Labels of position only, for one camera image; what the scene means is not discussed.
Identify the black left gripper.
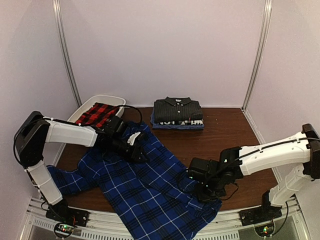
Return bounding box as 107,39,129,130
109,135,150,163

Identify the blue plaid long sleeve shirt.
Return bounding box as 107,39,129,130
46,121,223,240

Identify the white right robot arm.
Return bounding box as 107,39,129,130
188,123,320,221

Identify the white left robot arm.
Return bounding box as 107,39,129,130
13,111,149,222

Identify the blue checked folded shirt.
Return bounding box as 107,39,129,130
150,113,205,130

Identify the white plastic basket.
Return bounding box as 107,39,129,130
68,94,127,123

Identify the red black plaid shirt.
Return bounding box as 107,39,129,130
75,102,119,128

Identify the dark grey striped folded shirt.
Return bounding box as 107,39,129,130
153,97,203,123

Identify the black white graphic folded shirt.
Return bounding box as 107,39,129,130
159,119,204,125

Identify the right circuit board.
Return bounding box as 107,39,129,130
254,223,275,238

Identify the circuit board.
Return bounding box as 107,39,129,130
53,222,77,239
254,223,275,238

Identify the left circuit board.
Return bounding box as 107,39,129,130
53,222,77,239

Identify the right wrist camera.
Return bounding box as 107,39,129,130
187,157,220,182

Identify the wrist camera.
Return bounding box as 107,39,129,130
103,115,142,146
187,157,220,182

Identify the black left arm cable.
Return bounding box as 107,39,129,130
117,105,143,126

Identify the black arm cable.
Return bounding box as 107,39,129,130
117,105,143,126
176,172,198,195

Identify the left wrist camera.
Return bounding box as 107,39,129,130
103,115,142,146

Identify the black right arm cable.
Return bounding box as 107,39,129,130
176,172,198,195

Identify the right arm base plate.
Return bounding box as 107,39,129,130
239,206,282,226

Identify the aluminium front rail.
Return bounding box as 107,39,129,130
19,197,310,240

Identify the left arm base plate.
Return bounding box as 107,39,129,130
45,201,89,227

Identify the aluminium corner post left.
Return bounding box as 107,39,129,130
52,0,82,107

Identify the aluminium corner post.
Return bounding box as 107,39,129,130
52,0,82,107
241,0,273,112

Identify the aluminium corner post right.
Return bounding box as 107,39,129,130
241,0,273,112

